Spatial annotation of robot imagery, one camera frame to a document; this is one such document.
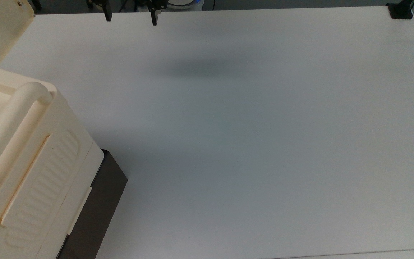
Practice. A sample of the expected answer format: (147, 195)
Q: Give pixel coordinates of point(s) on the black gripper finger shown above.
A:
(107, 12)
(154, 14)

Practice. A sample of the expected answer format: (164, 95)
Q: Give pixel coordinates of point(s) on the cream plastic cabinet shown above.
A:
(59, 158)

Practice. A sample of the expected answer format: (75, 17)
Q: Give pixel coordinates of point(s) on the white blue round object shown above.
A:
(185, 5)

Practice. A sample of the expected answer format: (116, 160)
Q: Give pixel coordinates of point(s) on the black stand leg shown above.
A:
(37, 3)

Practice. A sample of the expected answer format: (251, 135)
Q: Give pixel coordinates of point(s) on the dark brown drawer box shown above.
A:
(99, 194)

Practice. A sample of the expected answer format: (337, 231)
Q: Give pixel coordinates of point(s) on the black table clamp mount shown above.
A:
(400, 11)

